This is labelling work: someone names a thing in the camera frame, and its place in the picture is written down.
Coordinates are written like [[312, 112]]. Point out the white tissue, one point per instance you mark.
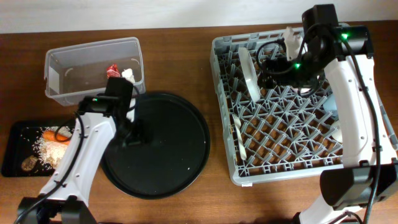
[[128, 74]]

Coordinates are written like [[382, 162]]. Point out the black rectangular tray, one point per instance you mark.
[[16, 149]]

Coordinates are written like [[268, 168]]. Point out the white plastic fork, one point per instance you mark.
[[237, 124]]

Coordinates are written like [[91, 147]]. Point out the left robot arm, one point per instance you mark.
[[100, 121]]

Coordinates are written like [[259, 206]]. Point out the grey dishwasher rack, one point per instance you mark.
[[286, 135]]

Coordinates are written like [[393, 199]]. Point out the red snack wrapper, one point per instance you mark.
[[113, 71]]

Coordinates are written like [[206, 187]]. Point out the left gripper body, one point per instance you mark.
[[135, 131]]

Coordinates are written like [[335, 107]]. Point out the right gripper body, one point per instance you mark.
[[298, 73]]

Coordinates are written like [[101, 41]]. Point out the round black serving tray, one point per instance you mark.
[[176, 155]]

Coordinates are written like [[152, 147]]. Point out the light blue cup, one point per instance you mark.
[[330, 106]]

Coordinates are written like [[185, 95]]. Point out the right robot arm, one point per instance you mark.
[[344, 56]]

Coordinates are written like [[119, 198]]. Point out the orange carrot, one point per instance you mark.
[[55, 137]]

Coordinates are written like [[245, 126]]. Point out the clear plastic bin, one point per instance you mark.
[[76, 71]]

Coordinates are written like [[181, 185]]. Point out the grey plate with rice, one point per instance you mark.
[[249, 73]]

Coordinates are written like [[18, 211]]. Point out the brown food lump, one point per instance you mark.
[[29, 163]]

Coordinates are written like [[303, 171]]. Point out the spilled rice and shells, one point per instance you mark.
[[49, 153]]

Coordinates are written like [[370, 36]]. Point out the cream white cup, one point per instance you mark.
[[337, 133]]

